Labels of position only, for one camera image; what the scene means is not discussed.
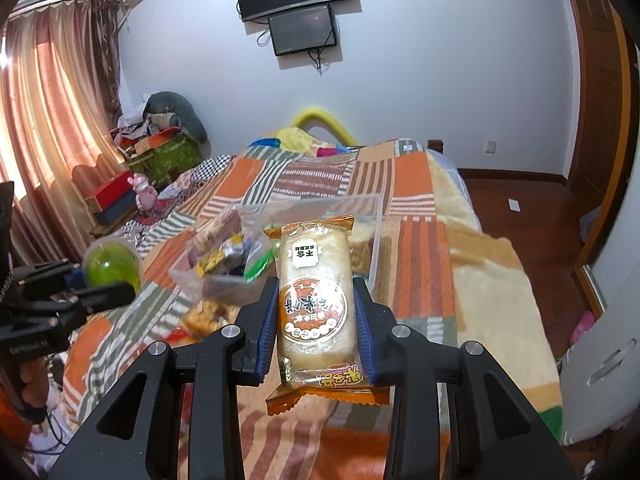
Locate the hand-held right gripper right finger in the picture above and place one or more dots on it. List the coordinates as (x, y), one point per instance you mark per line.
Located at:
(366, 332)

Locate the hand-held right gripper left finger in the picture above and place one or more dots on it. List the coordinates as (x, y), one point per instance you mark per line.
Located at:
(267, 332)

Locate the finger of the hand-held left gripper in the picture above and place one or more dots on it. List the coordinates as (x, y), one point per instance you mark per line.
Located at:
(107, 295)
(45, 272)

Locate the green jelly cup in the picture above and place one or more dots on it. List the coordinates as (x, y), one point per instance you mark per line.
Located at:
(110, 265)

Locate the orange rice cake pack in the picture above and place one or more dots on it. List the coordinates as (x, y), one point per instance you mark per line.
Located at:
(312, 300)

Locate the clear bag with green strip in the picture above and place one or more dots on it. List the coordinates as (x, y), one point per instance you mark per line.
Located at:
(257, 262)

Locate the heap of small sweets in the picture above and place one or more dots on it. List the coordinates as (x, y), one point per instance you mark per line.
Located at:
(227, 257)

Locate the clear brittle snack pack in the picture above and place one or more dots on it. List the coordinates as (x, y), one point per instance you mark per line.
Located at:
(215, 232)

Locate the clear plastic container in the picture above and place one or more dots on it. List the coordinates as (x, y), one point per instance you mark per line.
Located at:
(362, 206)

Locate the dark blue flat box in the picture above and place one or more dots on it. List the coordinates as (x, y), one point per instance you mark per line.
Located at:
(117, 212)

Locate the orange patchwork blanket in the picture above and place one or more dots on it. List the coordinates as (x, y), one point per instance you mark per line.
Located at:
(425, 260)

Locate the red flat box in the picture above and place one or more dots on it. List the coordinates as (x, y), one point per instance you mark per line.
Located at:
(110, 190)

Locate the pink plush figure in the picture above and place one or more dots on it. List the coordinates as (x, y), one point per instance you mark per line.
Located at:
(143, 195)

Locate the green patterned box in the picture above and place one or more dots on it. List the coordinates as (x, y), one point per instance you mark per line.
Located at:
(175, 160)

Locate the black white checkered cloth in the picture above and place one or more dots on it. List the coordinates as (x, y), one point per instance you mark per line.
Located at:
(200, 175)

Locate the orange cardboard box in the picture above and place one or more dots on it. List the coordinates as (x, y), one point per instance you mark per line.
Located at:
(157, 141)

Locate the orange pink curtain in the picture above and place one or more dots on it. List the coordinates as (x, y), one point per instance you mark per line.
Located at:
(55, 110)

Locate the pile of papers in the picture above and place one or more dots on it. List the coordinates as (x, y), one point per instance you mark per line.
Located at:
(135, 127)

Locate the white paper scrap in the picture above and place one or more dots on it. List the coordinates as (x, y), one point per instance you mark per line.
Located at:
(514, 205)

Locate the grey plush toy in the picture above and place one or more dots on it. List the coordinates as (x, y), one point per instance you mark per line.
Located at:
(175, 110)

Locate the pink slipper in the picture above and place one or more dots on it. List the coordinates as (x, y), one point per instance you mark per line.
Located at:
(584, 327)

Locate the yellow foam tube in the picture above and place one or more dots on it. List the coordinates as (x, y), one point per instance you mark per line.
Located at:
(320, 117)

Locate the brown patterned curtain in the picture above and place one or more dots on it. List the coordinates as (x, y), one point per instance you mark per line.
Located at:
(107, 50)

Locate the white suitcase with stickers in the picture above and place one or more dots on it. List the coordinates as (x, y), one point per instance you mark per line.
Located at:
(610, 360)

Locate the wooden door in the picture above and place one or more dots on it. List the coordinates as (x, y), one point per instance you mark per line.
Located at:
(595, 85)

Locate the brown bed post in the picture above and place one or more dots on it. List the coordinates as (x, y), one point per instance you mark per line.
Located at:
(435, 145)

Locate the white wall socket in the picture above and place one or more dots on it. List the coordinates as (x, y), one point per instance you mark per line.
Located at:
(490, 146)

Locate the small black wall monitor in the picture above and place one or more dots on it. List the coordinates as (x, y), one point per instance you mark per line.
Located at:
(302, 30)

